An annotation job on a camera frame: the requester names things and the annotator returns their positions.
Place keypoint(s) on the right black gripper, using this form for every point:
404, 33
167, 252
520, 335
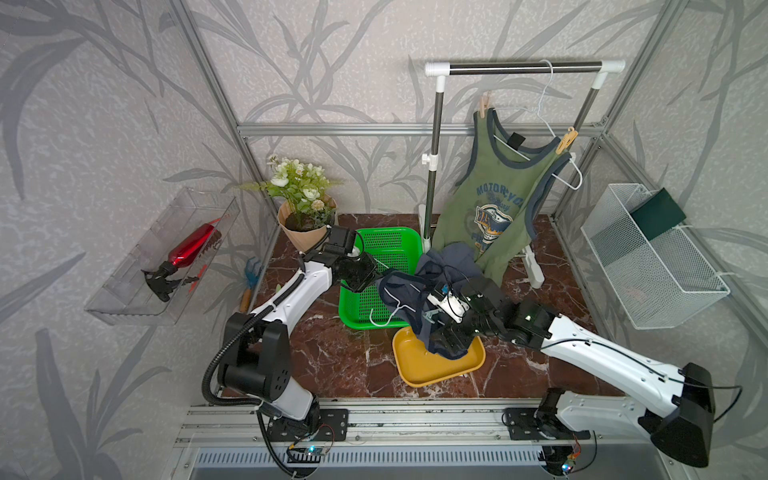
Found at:
443, 332

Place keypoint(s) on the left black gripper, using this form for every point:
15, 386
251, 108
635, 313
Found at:
370, 273

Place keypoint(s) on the navy blue tank top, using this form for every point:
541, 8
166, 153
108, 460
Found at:
405, 295

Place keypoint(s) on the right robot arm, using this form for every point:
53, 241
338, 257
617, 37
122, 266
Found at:
672, 407

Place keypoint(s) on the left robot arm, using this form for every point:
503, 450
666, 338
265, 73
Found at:
253, 365

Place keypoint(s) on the olive green tank top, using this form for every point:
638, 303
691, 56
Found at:
496, 201

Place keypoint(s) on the yellow plastic tray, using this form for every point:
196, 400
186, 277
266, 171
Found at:
419, 368

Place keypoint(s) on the green perforated plastic basket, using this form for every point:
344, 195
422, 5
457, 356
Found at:
392, 247

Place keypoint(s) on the white flower plant pot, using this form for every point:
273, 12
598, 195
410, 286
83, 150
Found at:
307, 210

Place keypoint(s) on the red spray bottle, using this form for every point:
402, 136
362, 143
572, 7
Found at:
181, 256

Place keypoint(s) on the metal clothes rack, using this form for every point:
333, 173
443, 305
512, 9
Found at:
441, 71

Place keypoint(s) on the dark green cloth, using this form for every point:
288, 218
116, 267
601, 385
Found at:
657, 215

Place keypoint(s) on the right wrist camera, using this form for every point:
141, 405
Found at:
445, 301

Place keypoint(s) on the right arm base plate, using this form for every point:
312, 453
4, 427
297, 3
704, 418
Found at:
522, 423

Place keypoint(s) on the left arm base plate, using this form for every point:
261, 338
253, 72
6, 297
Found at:
324, 424

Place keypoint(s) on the clear acrylic wall shelf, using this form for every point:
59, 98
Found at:
125, 299

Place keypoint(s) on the white wire mesh basket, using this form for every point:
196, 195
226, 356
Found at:
660, 283

